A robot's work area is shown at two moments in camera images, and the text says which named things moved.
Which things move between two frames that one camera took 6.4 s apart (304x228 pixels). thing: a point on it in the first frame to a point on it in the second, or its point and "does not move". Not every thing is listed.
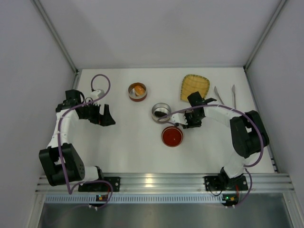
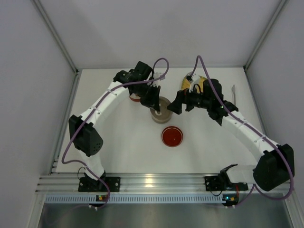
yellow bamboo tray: [191, 84] does not move
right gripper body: [190, 118] to [185, 101]
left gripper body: [99, 114] to [149, 94]
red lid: [172, 136] does not move
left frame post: [55, 35] does not move
